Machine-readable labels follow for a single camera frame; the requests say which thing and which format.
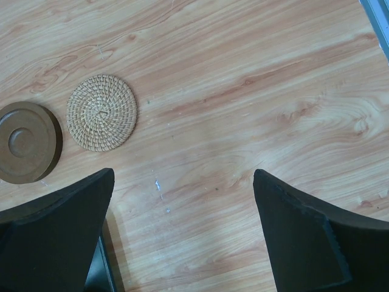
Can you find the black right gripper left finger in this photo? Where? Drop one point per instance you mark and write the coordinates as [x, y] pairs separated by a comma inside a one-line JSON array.
[[55, 243]]

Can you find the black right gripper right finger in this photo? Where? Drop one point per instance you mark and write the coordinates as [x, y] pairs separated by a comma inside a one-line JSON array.
[[317, 246]]

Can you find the brown wooden coaster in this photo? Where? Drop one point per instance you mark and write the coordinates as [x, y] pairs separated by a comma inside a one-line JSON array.
[[31, 142]]

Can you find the woven rattan coaster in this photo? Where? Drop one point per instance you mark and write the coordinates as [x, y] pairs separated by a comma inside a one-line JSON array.
[[101, 113]]

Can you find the aluminium frame rail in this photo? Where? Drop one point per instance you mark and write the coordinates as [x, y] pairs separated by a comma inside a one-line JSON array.
[[378, 15]]

